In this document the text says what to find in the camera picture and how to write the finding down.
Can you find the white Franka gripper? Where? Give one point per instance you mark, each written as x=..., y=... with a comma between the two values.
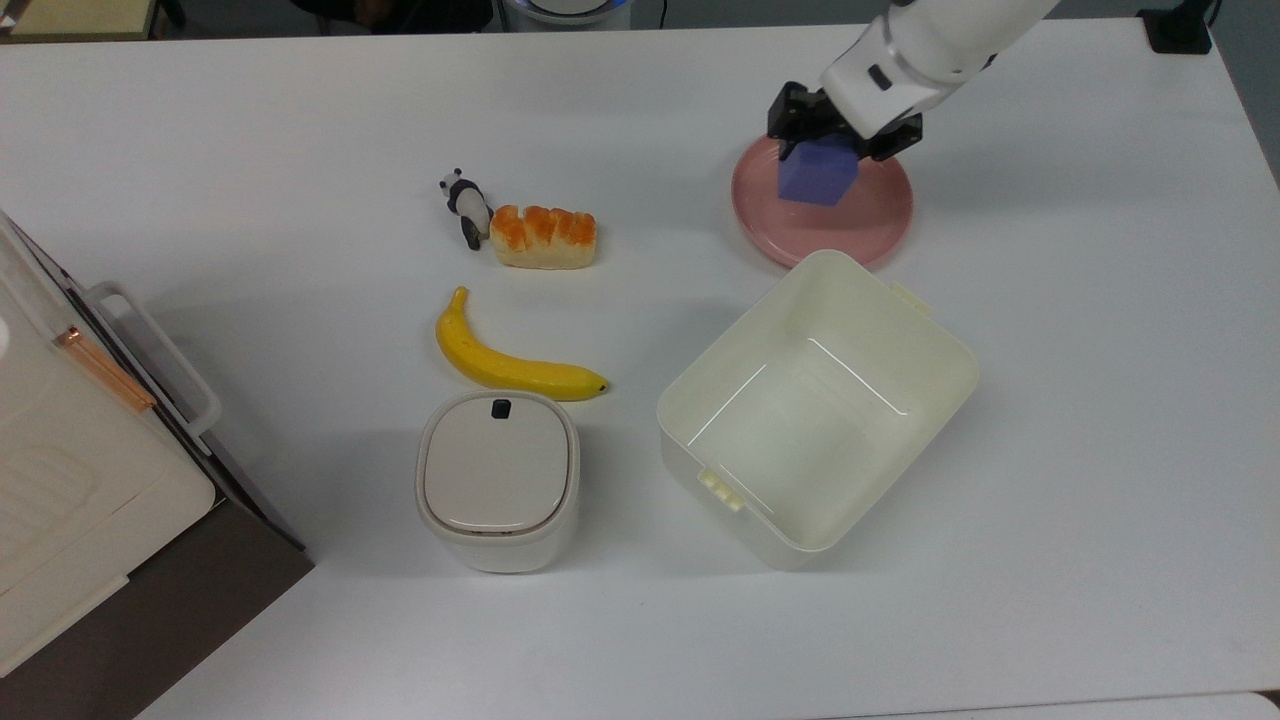
x=880, y=90

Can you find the purple foam cube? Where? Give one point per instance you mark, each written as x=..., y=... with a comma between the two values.
x=818, y=180

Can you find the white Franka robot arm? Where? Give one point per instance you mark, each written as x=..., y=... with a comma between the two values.
x=975, y=30

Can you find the pink plastic plate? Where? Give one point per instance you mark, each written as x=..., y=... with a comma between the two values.
x=870, y=225

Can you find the cream open storage box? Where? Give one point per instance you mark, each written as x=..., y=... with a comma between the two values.
x=800, y=440

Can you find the toy bread loaf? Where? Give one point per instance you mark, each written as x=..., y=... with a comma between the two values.
x=543, y=240

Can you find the black table clamp base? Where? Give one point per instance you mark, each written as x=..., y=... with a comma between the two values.
x=1180, y=28

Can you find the small panda figurine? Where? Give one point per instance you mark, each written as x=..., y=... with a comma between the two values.
x=468, y=205

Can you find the yellow toy banana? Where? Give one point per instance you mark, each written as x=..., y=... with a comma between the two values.
x=500, y=368

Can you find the small white lidded bin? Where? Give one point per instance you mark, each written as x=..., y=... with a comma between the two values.
x=497, y=470

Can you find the beige wooden side table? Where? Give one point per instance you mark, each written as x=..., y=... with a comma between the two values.
x=75, y=18

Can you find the white microwave oven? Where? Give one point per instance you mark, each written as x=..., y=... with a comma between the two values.
x=160, y=620

